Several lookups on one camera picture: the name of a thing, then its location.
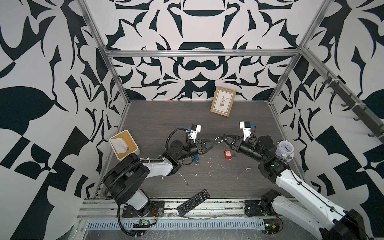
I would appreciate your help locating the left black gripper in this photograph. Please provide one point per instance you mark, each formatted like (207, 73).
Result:
(200, 146)

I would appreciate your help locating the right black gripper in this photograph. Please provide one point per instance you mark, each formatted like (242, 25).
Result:
(238, 139)

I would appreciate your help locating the red padlock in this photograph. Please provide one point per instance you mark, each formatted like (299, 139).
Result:
(228, 152)

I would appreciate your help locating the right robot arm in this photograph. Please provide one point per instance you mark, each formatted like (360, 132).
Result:
(318, 215)

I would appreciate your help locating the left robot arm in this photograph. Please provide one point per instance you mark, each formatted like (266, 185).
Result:
(123, 182)

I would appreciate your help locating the black remote control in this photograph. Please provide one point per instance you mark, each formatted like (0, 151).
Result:
(193, 202)

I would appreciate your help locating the white tissue box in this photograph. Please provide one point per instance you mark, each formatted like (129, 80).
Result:
(123, 144)

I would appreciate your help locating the right green circuit board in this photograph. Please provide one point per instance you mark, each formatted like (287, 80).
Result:
(271, 227)

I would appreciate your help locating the green circuit board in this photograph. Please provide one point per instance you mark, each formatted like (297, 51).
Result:
(143, 222)
(271, 227)

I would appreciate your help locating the left green circuit board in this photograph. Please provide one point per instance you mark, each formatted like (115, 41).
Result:
(143, 222)

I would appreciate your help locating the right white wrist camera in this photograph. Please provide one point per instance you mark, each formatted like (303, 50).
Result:
(246, 127)

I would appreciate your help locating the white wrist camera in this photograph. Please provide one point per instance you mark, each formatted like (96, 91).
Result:
(191, 133)
(246, 127)

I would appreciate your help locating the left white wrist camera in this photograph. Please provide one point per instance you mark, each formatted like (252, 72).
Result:
(191, 133)

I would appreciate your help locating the wooden picture frame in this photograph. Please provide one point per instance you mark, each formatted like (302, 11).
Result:
(223, 101)

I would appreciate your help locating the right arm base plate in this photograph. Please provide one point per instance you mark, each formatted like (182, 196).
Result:
(255, 208)

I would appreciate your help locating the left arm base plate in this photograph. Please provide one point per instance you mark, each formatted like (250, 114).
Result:
(152, 208)

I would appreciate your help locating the white cable duct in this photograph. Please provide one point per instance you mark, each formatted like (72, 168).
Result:
(185, 224)

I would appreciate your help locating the wall coat hook rail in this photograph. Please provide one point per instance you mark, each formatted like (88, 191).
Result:
(352, 102)

